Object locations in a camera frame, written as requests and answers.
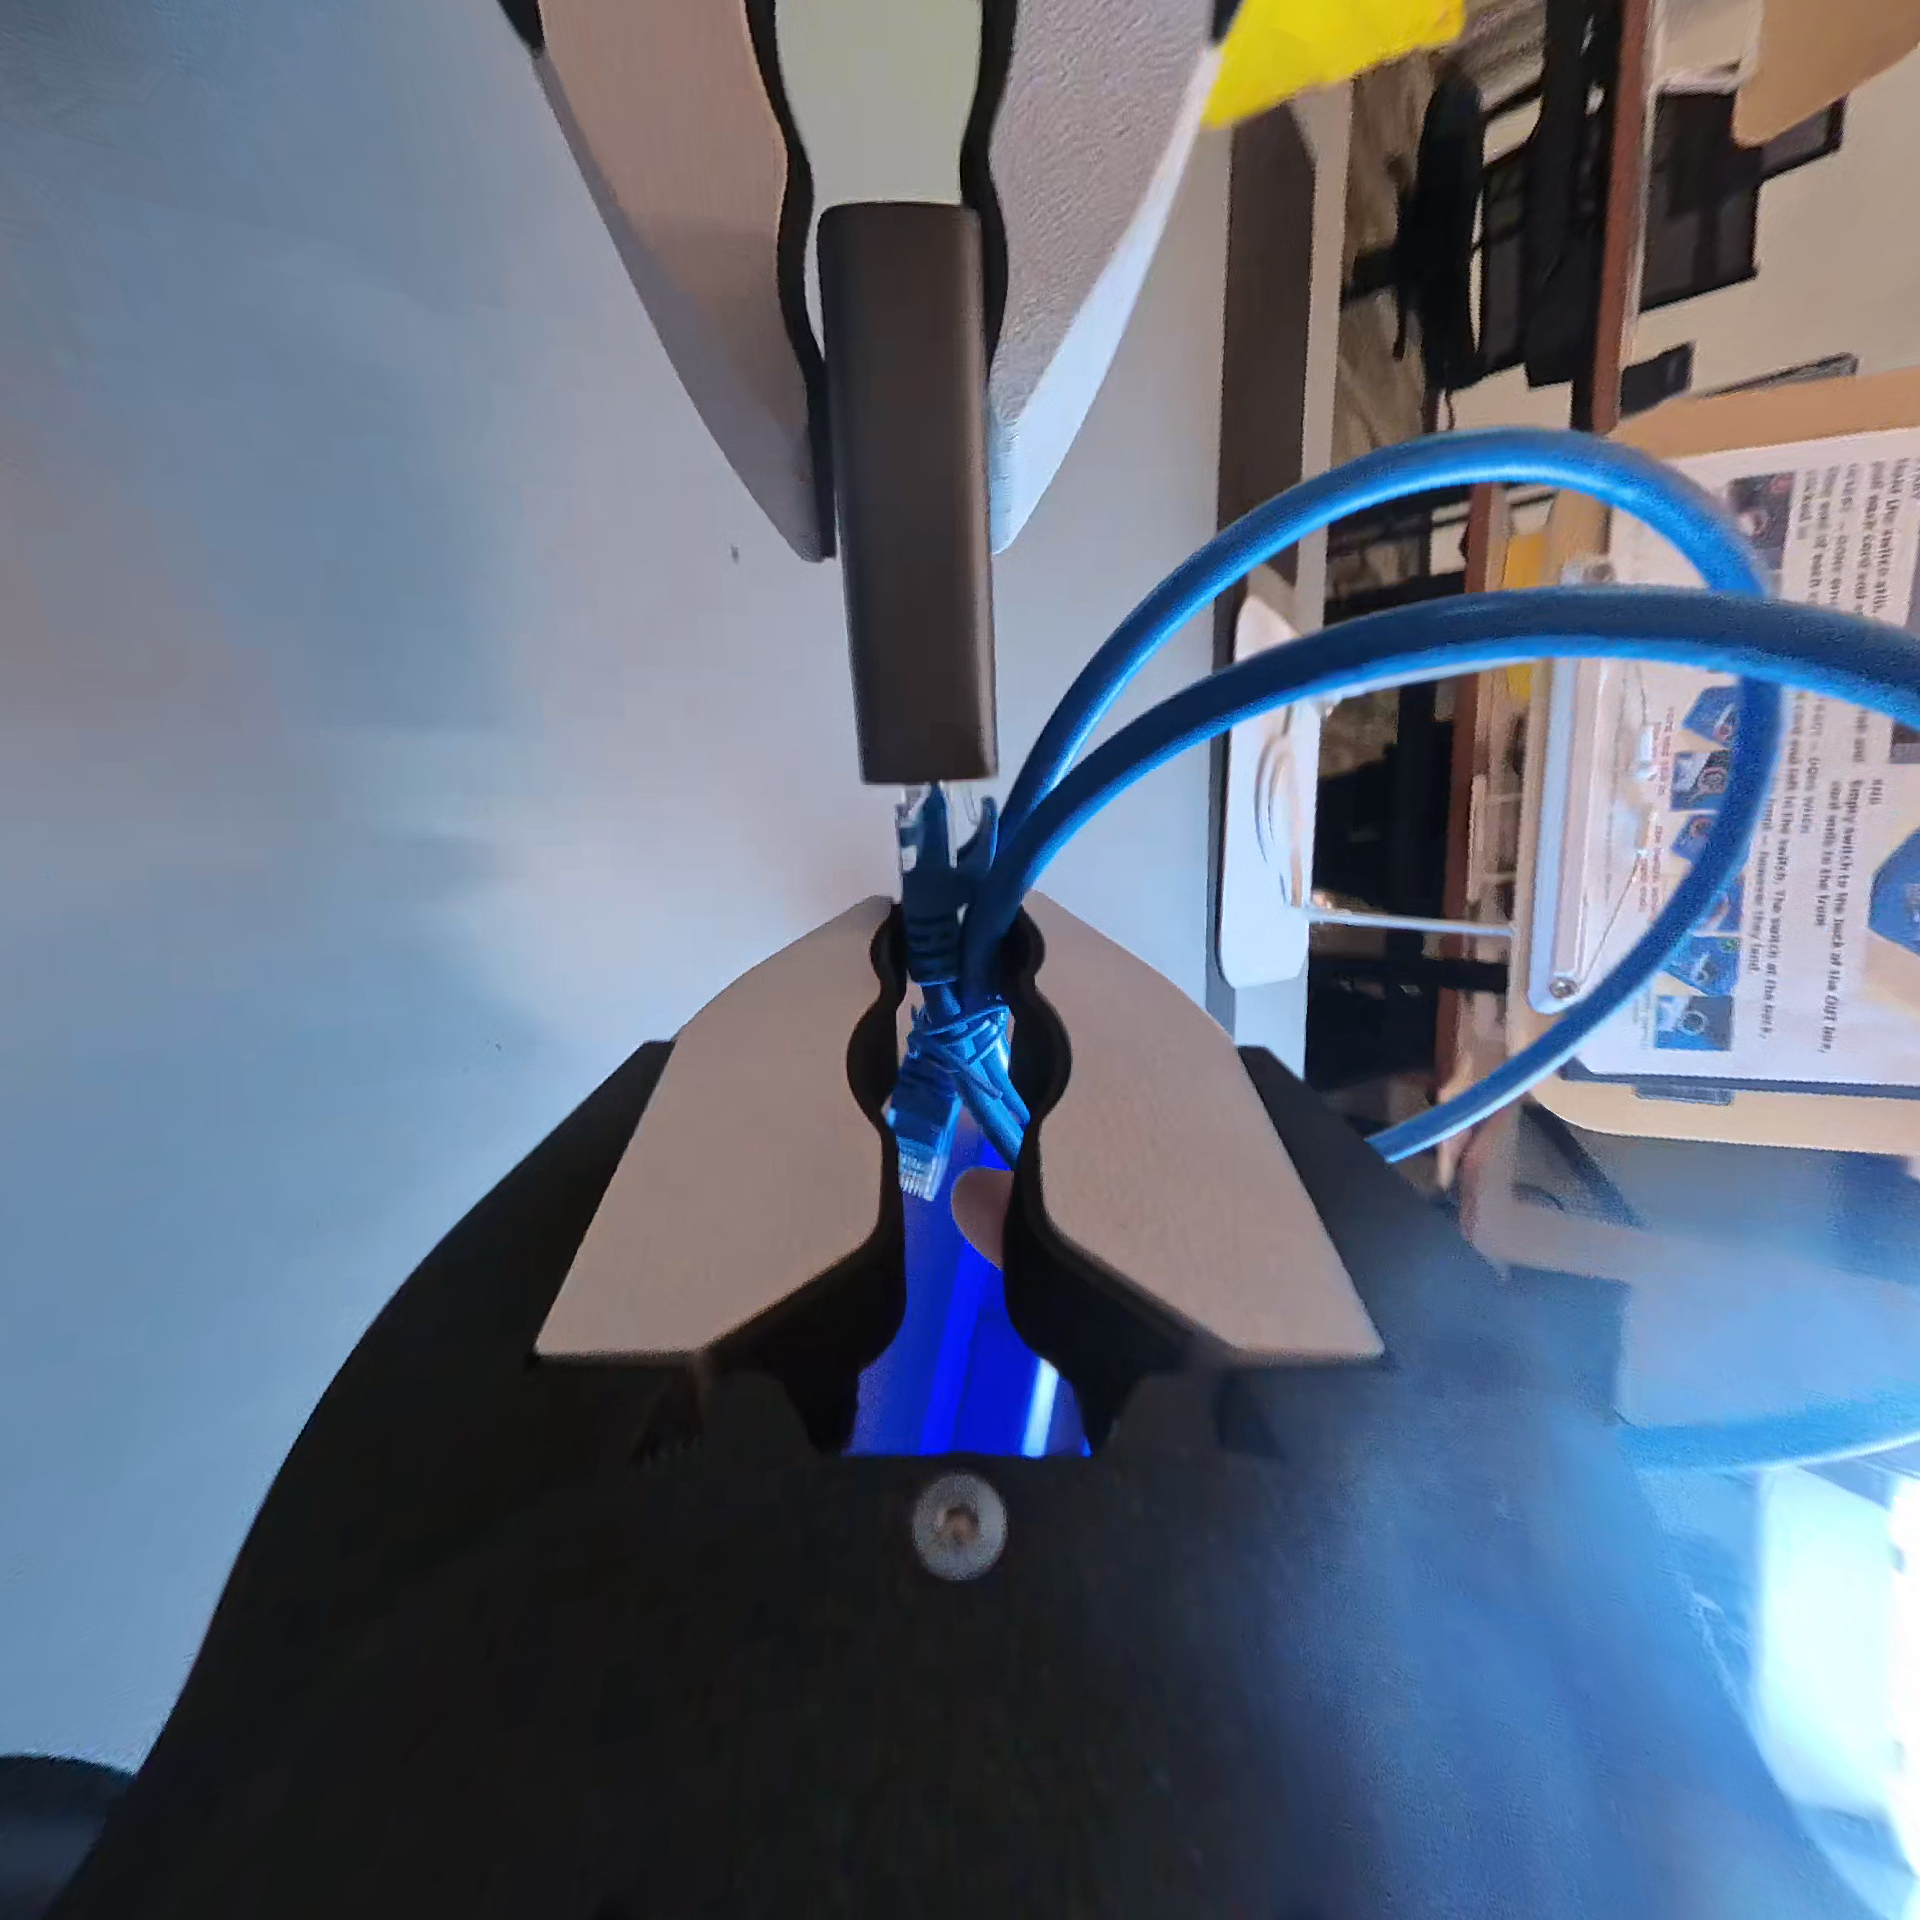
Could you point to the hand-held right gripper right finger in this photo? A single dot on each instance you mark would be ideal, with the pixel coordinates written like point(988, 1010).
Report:
point(1186, 1184)

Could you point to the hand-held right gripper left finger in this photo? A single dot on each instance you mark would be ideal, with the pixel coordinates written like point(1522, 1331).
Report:
point(734, 1170)

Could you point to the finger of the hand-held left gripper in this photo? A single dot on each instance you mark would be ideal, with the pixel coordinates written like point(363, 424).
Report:
point(676, 195)
point(1097, 195)

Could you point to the dark grey ethernet port adapter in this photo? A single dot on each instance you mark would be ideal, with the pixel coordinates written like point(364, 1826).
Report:
point(915, 494)

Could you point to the person's right hand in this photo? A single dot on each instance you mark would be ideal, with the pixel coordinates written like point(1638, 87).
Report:
point(986, 1215)

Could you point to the yellow plastic bin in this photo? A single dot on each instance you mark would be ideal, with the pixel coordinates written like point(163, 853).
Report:
point(1319, 53)

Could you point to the instruction sheet on wooden board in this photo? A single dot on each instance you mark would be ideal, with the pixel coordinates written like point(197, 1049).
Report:
point(1681, 1119)

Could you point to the long wooden table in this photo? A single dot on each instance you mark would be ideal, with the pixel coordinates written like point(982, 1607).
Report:
point(1618, 225)

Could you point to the clear acrylic sheet holder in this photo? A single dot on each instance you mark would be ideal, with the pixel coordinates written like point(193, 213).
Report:
point(1589, 839)

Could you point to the wooden chair with black back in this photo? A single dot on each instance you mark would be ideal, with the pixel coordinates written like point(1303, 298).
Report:
point(1695, 195)

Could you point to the printed instruction sheet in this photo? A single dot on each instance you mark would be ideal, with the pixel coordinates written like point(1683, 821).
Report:
point(1845, 781)

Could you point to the dark knit cloth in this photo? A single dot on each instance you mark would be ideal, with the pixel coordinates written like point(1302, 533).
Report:
point(45, 1845)

